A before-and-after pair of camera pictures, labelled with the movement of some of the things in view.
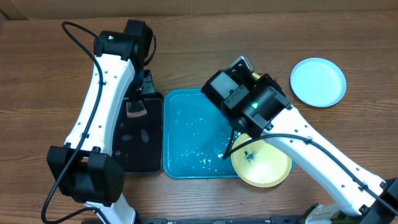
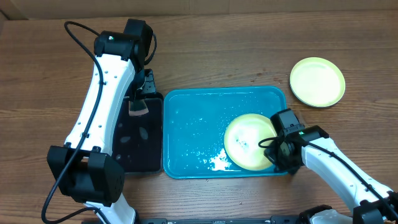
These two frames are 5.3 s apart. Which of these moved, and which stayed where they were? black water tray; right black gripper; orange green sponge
Moved: right black gripper
Stayed: orange green sponge; black water tray
